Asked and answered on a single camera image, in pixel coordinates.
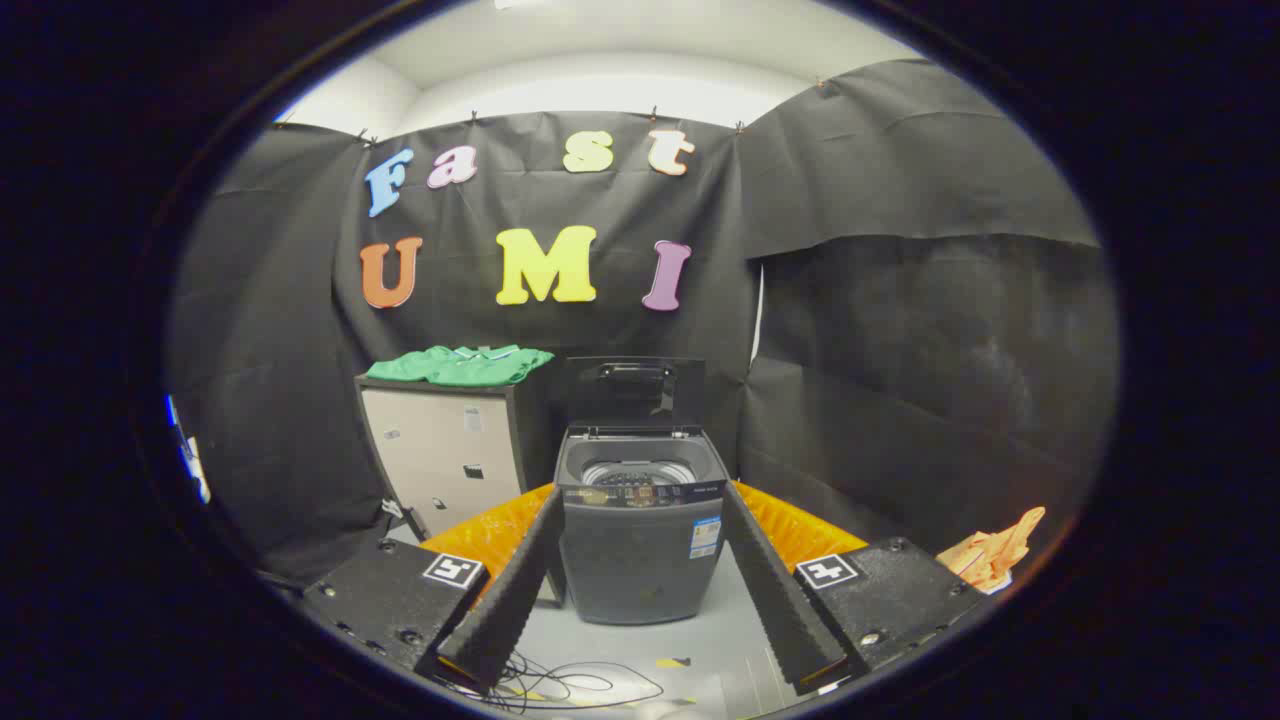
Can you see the grey cabinet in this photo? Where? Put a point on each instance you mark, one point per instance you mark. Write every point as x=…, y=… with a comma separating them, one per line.
x=440, y=450

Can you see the grey washing machine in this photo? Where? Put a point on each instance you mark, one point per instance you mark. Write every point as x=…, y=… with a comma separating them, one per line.
x=630, y=560

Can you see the blue white object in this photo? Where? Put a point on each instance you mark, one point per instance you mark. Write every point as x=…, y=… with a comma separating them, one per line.
x=192, y=455

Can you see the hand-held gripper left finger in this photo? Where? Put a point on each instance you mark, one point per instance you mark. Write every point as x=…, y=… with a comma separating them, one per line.
x=510, y=590

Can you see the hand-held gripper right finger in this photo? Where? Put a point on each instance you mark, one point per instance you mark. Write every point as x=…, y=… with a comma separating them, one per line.
x=775, y=590

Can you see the orange cloth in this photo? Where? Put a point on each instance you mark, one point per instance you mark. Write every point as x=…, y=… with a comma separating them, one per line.
x=990, y=555

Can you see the green polo shirt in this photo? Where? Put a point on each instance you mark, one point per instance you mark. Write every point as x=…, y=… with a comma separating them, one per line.
x=460, y=365

